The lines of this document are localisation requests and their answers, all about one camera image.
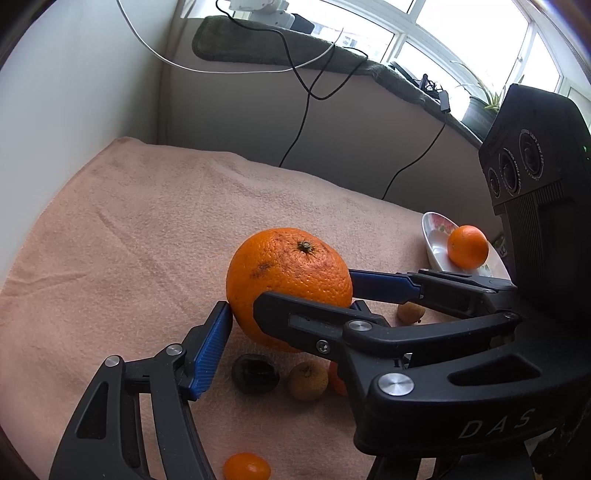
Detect dark purple plum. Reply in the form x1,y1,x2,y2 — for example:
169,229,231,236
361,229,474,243
231,353,280,394

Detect white floral plate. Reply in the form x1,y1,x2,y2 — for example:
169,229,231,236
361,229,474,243
421,211,512,279

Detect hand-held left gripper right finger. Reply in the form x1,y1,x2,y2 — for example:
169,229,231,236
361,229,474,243
352,299,467,480

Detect white window frame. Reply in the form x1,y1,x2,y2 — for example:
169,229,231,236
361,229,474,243
295,0,591,116

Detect white power strip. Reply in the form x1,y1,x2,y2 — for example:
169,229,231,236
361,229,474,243
229,0,293,27

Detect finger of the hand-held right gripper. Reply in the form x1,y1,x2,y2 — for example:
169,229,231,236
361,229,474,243
348,268,519,320
253,291,542,408

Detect brown longan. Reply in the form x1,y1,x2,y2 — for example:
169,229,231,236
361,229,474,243
287,360,330,401
397,302,426,325

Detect potted spider plant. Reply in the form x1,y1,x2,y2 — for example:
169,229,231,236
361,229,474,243
450,60,527,141

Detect white cable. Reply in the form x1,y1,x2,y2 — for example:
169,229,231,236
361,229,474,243
115,0,345,75

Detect long black cable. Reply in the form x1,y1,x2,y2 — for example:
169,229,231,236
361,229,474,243
216,0,369,168

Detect black adapter cable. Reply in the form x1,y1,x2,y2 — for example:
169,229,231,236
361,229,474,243
382,108,450,200

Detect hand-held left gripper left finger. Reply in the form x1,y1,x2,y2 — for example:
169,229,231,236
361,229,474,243
48,300,234,480

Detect large orange with brown calyx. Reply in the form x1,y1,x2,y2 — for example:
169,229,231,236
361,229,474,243
225,227,354,354

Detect small mandarin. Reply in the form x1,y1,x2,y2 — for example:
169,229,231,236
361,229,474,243
446,224,489,268
223,452,271,480
327,362,349,398

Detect pink fleece blanket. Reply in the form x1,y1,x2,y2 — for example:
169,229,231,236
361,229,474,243
0,136,513,480

